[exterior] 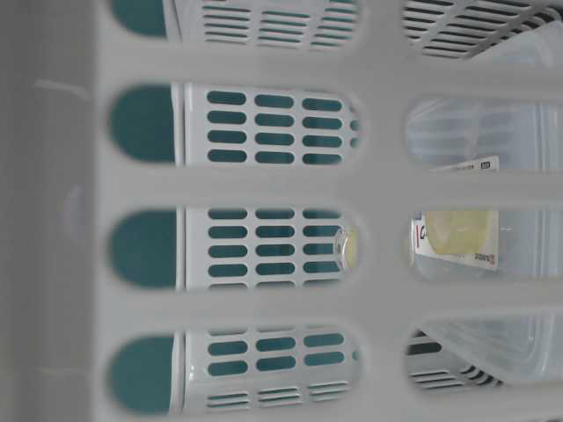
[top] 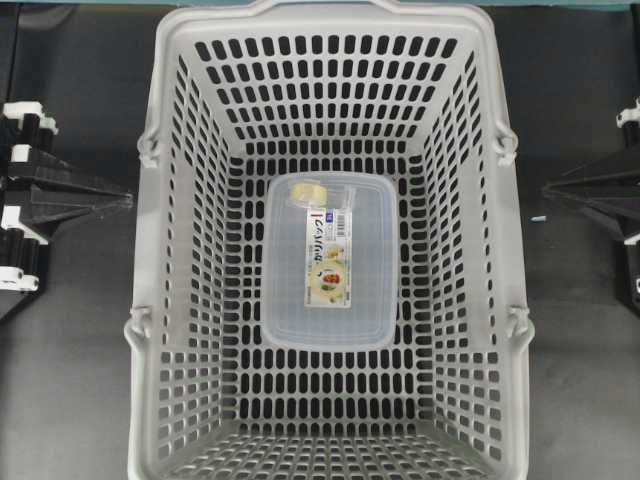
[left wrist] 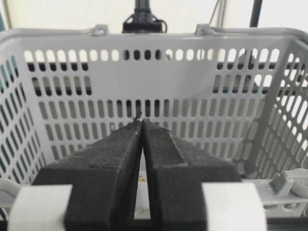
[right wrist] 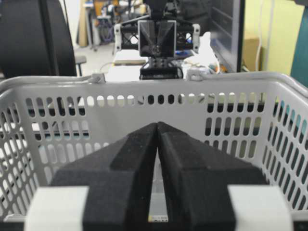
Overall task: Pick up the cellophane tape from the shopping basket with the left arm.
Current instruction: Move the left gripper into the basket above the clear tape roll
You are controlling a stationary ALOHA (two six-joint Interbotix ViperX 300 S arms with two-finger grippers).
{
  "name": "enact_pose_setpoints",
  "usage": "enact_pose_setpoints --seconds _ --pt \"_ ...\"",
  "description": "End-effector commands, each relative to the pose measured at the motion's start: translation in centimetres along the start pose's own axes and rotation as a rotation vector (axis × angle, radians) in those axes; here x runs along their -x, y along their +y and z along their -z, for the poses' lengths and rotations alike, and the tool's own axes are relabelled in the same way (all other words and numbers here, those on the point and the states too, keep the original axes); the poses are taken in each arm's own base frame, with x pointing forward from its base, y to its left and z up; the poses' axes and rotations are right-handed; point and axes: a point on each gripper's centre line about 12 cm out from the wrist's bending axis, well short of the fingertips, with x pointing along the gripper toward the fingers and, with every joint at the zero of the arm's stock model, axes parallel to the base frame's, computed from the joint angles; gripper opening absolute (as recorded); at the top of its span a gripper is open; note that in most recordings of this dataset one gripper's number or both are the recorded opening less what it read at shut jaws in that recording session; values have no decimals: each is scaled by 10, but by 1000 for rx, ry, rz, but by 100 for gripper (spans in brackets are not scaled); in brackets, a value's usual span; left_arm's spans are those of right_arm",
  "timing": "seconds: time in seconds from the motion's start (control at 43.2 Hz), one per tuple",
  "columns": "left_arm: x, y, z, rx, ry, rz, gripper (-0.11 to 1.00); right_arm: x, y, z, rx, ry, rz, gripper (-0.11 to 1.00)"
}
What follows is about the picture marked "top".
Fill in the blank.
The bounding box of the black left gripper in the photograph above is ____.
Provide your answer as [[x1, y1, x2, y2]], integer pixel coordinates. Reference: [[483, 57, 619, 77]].
[[1, 101, 133, 290]]

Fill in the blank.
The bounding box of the cellophane tape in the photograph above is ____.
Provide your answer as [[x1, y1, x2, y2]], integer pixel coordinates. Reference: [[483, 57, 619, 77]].
[[289, 179, 355, 209]]

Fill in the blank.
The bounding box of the grey plastic shopping basket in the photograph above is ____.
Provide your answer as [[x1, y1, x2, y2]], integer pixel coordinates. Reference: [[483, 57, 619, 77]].
[[124, 1, 535, 479]]

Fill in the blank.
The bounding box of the clear plastic food container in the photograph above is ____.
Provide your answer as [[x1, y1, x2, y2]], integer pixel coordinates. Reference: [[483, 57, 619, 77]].
[[260, 172, 400, 352]]

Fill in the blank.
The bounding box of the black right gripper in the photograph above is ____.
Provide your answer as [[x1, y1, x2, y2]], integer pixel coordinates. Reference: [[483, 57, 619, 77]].
[[542, 99, 639, 306]]

